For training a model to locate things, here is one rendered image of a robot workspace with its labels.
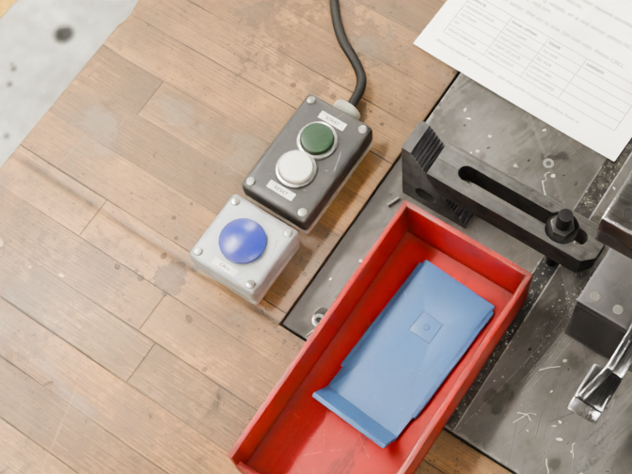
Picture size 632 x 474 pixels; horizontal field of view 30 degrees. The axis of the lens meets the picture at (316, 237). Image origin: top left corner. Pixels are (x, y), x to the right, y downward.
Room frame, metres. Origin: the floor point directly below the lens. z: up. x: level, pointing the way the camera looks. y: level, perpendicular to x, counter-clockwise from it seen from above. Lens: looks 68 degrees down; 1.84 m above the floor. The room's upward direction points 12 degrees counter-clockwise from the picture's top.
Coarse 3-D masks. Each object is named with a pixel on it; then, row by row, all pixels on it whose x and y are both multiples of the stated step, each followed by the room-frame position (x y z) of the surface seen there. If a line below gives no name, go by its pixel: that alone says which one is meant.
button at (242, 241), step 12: (228, 228) 0.39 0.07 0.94; (240, 228) 0.39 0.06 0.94; (252, 228) 0.39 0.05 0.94; (228, 240) 0.38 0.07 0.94; (240, 240) 0.38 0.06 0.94; (252, 240) 0.38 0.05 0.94; (264, 240) 0.37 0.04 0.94; (228, 252) 0.37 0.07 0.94; (240, 252) 0.37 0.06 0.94; (252, 252) 0.36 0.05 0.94
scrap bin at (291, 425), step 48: (384, 240) 0.34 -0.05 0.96; (432, 240) 0.35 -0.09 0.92; (384, 288) 0.32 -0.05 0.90; (480, 288) 0.30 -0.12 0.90; (528, 288) 0.28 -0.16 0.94; (336, 336) 0.29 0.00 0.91; (480, 336) 0.26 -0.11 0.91; (288, 384) 0.25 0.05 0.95; (288, 432) 0.22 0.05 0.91; (336, 432) 0.21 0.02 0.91; (432, 432) 0.18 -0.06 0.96
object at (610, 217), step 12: (624, 192) 0.27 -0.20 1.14; (612, 204) 0.26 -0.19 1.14; (624, 204) 0.26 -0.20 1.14; (612, 216) 0.26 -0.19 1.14; (624, 216) 0.25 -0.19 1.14; (600, 228) 0.25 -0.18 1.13; (612, 228) 0.25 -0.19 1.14; (624, 228) 0.25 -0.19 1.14; (600, 240) 0.25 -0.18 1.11; (612, 240) 0.25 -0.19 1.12; (624, 240) 0.24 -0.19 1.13; (624, 252) 0.24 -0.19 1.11
